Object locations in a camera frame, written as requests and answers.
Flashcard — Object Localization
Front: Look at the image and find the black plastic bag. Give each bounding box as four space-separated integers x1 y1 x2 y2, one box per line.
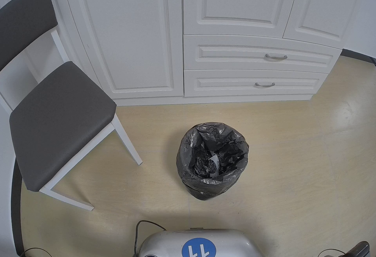
176 122 249 201

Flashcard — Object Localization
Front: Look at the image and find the black plastic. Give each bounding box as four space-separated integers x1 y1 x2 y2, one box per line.
195 154 220 178

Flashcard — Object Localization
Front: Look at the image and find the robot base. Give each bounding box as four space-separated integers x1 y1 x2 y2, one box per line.
138 228 265 257

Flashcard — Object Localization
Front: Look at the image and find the white wardrobe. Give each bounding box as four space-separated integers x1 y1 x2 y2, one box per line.
41 0 365 106

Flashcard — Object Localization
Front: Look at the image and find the white chair with grey seat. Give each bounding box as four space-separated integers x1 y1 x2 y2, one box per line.
0 0 143 211

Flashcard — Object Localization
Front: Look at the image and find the black cable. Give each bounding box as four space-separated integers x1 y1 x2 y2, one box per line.
320 248 345 257
134 220 166 256

